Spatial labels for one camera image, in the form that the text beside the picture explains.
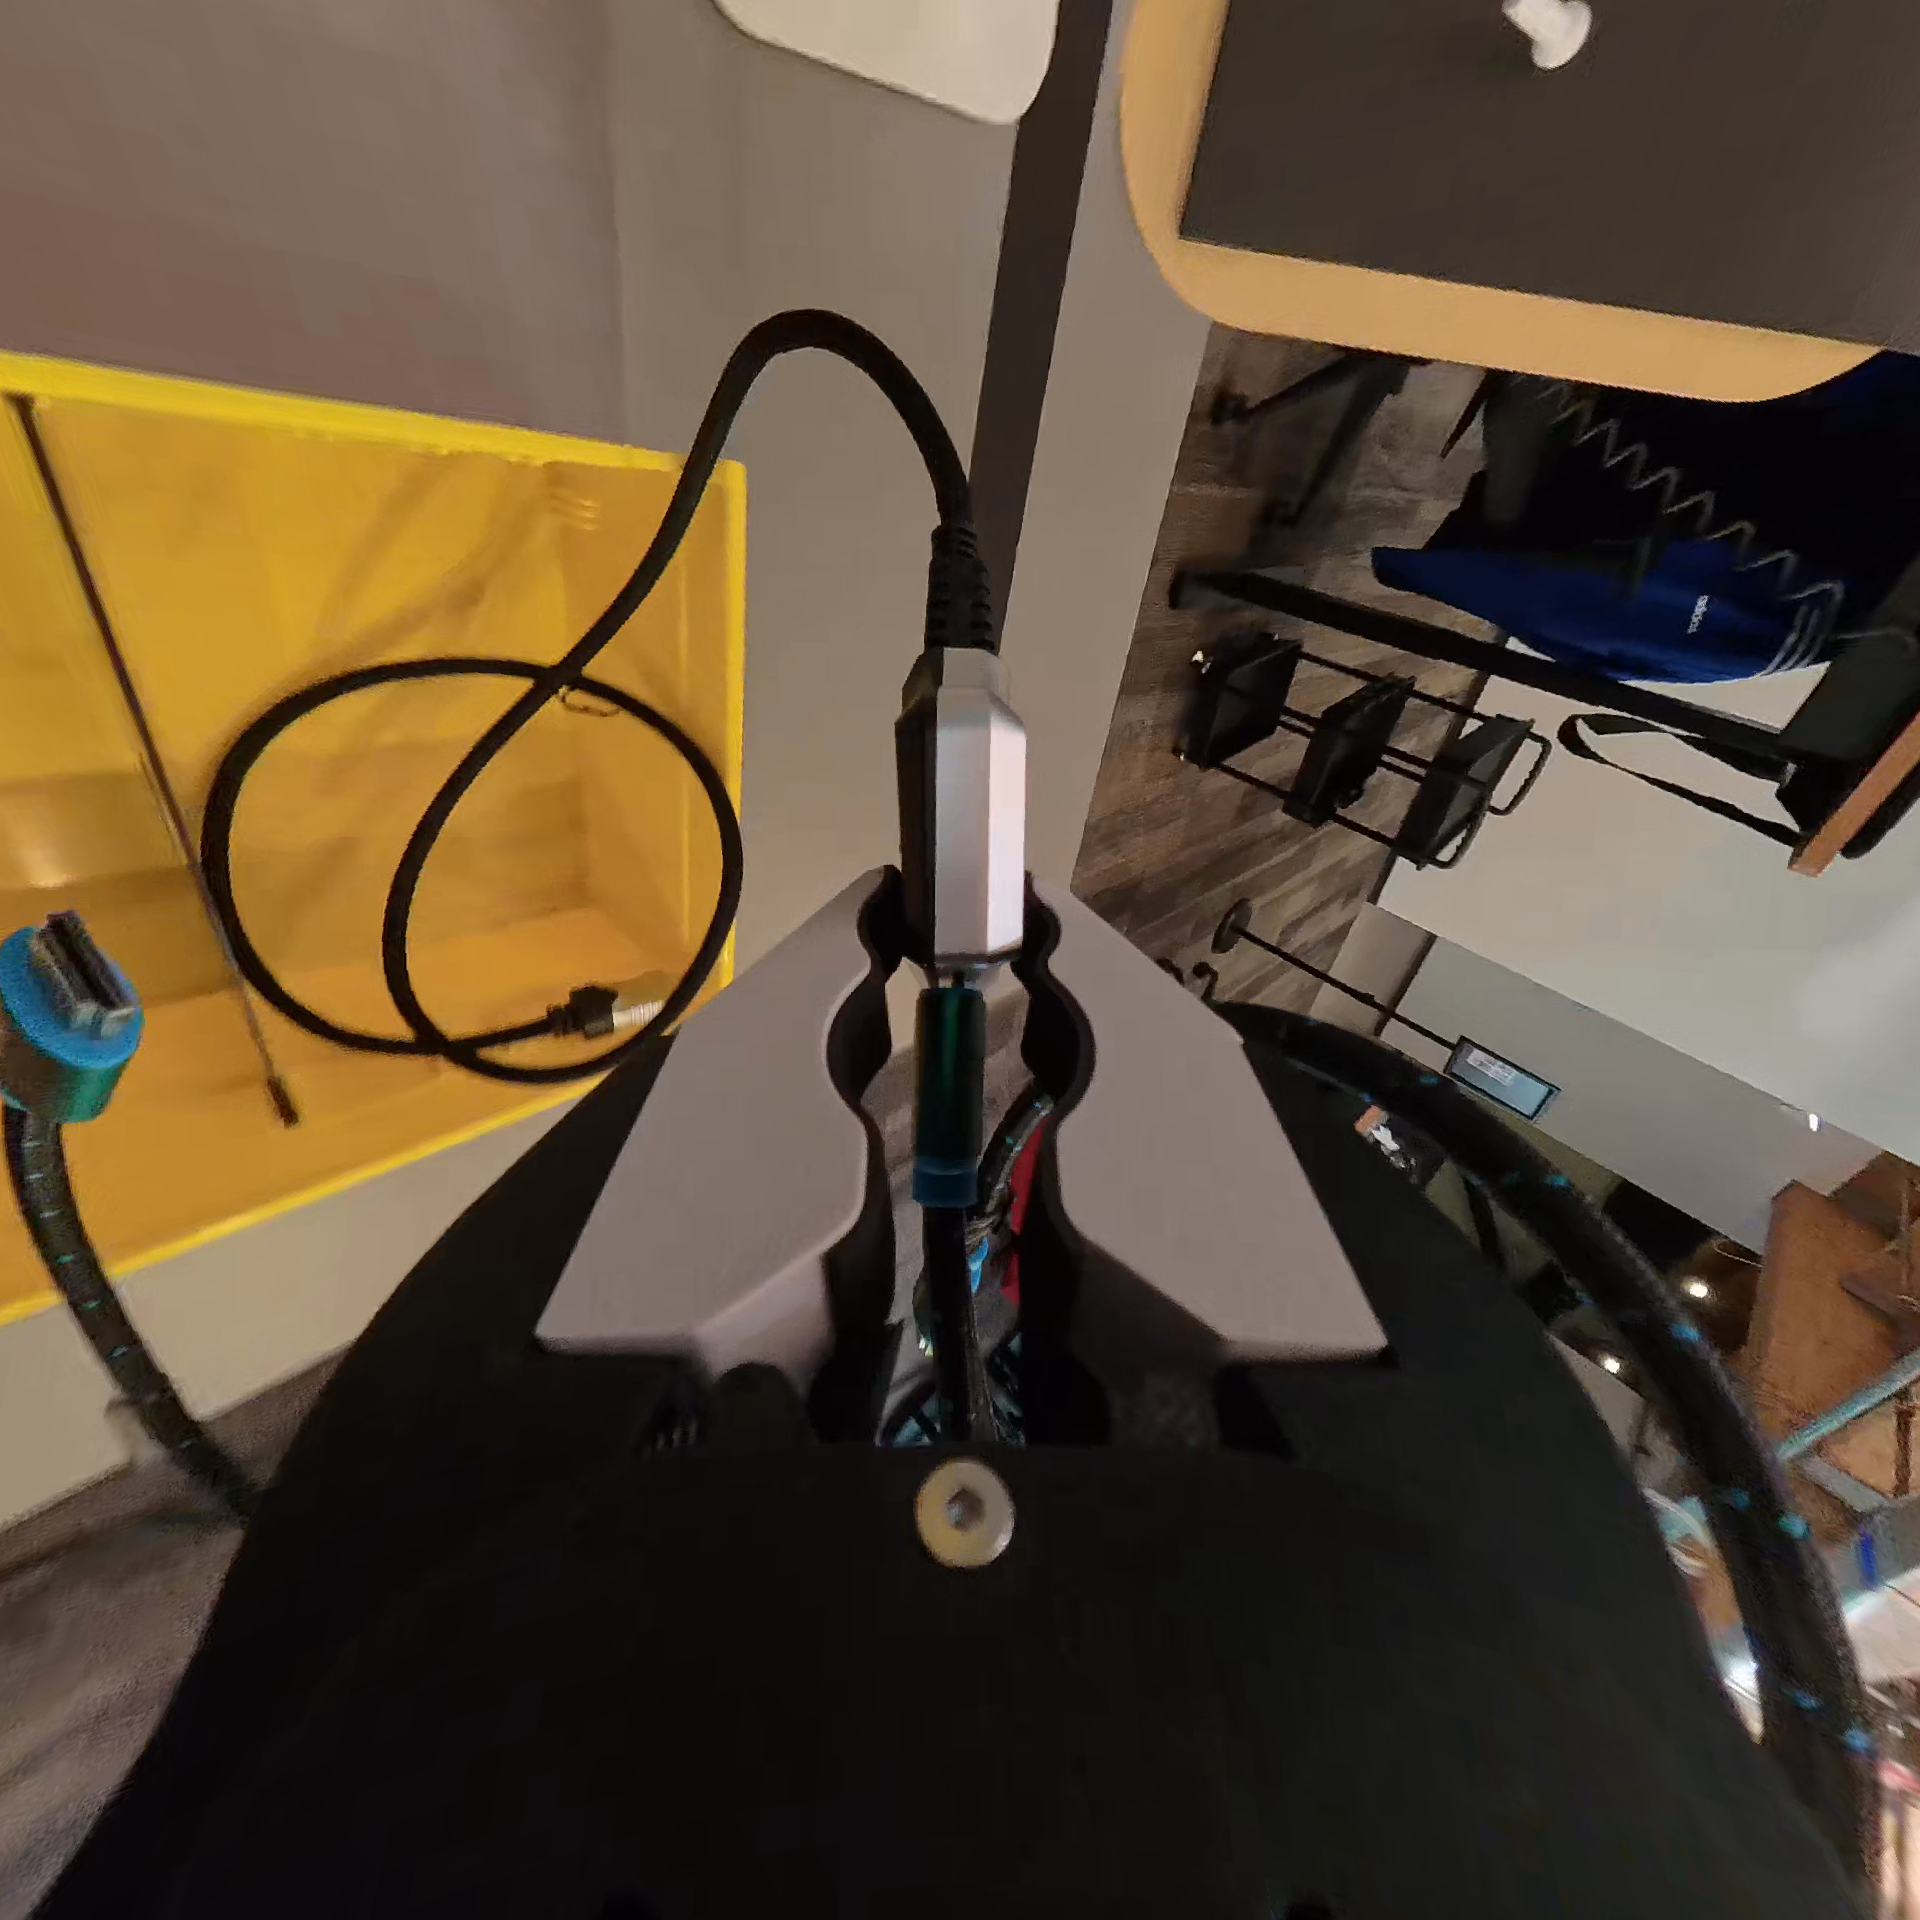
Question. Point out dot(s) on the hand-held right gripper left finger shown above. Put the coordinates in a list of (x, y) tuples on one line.
[(705, 1200)]

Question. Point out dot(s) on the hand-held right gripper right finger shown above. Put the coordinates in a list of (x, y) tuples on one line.
[(1216, 1216)]

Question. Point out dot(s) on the yellow plastic bin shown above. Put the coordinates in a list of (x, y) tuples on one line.
[(375, 570)]

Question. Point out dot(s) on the black pole round base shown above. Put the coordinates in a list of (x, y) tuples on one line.
[(1233, 930)]

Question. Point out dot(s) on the blue jacket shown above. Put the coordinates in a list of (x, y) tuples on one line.
[(1575, 587)]

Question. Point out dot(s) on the wooden office desk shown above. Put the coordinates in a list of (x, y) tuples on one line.
[(1860, 811)]

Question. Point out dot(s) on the white monitor stand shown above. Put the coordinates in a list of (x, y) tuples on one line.
[(900, 45)]

